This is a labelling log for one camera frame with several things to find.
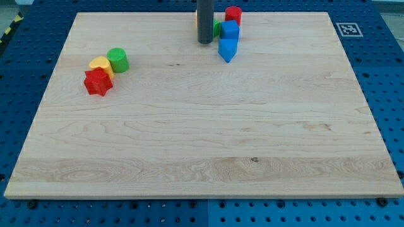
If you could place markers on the light wooden board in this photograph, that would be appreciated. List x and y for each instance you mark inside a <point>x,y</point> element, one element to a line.
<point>285,119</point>

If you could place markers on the black bolt front left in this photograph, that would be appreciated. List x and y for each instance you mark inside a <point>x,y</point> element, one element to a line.
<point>32,204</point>

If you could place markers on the green cylinder block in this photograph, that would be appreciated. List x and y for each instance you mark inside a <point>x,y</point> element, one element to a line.
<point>118,60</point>

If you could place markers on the blue cube block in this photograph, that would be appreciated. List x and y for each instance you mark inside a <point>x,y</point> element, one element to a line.
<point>229,30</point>

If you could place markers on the yellow heart block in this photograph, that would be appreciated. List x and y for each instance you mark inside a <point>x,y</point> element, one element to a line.
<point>104,64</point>

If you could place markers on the green star block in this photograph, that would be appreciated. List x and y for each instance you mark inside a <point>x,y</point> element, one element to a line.
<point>216,28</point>

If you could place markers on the red cylinder block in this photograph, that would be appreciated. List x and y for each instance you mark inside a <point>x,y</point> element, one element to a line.
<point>233,13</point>

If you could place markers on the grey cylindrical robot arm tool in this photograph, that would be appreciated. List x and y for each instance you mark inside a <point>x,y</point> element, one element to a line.
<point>205,14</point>

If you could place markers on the blue triangular prism block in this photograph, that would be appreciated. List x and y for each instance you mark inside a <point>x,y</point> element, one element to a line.
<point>227,49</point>

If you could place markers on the white fiducial marker tag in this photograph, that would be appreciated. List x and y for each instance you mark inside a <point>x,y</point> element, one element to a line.
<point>348,29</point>

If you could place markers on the black bolt front right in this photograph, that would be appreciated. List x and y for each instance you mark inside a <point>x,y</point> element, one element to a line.
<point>382,202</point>

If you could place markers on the red star block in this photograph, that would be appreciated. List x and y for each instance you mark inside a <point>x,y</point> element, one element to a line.
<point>97,82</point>

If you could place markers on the black bolt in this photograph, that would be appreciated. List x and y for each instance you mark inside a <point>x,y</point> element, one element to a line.
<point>32,204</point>
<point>382,202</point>

